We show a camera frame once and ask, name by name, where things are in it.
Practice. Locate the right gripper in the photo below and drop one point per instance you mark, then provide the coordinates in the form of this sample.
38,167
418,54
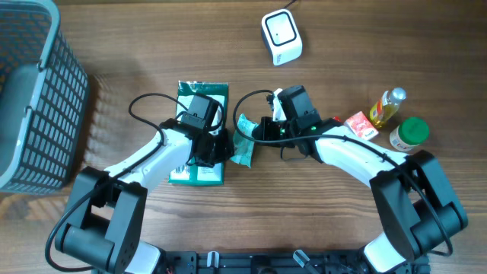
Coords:
265,125

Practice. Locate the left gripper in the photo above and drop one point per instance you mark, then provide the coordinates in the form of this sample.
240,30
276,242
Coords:
225,149

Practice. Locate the green 3M product package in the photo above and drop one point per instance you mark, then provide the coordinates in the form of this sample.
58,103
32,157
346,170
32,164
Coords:
192,175

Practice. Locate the teal mint candy packet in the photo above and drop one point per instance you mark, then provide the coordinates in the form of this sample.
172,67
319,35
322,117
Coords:
243,148

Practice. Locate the red Kleenex tissue pack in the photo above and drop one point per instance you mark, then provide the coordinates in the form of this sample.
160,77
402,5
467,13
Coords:
361,126

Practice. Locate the yellow liquid bottle silver cap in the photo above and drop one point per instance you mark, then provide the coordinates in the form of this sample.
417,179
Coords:
386,107

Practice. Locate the green lid white jar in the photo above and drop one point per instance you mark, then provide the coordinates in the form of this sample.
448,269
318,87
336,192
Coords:
409,134

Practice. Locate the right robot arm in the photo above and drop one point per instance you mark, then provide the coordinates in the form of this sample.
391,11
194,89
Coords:
417,205

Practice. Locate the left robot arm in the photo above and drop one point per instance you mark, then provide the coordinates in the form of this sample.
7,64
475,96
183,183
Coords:
102,222

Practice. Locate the white barcode scanner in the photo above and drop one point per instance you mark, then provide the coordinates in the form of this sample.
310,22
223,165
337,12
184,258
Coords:
281,36

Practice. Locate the grey plastic mesh basket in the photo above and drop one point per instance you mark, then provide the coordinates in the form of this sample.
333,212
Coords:
44,94

